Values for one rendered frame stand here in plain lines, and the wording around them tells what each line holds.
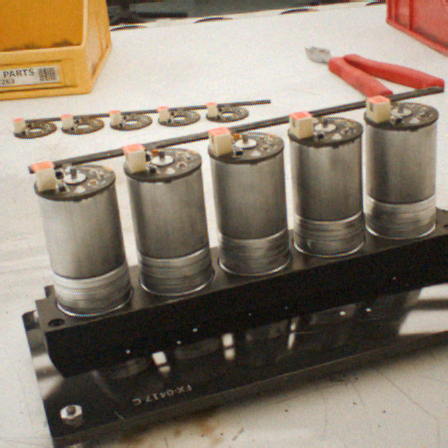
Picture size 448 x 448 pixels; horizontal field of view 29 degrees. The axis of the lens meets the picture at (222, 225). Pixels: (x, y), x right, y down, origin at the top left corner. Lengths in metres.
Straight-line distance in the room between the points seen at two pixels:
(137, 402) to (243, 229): 0.07
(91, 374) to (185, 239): 0.05
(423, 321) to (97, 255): 0.10
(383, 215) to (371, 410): 0.08
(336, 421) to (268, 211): 0.07
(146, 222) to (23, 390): 0.07
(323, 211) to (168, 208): 0.05
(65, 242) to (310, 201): 0.08
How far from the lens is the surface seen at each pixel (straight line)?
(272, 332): 0.28
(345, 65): 0.55
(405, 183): 0.30
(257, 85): 0.56
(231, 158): 0.27
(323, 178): 0.28
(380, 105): 0.29
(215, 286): 0.28
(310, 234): 0.29
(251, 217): 0.28
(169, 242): 0.27
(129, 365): 0.27
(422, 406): 0.26
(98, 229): 0.26
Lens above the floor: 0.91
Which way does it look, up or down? 26 degrees down
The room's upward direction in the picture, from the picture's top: 5 degrees counter-clockwise
